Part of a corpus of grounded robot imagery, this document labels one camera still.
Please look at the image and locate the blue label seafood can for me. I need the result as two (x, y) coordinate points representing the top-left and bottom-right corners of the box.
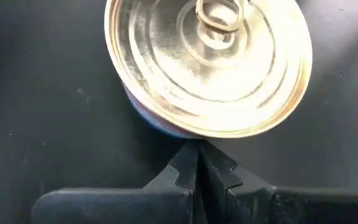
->
(103, 0), (313, 140)

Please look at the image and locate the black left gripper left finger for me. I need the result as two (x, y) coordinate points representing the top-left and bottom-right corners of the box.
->
(31, 139), (200, 224)

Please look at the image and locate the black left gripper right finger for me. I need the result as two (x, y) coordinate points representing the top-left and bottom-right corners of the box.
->
(199, 139), (358, 224)

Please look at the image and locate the black table mat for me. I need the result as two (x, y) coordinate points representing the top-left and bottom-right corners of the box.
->
(0, 0), (358, 224)

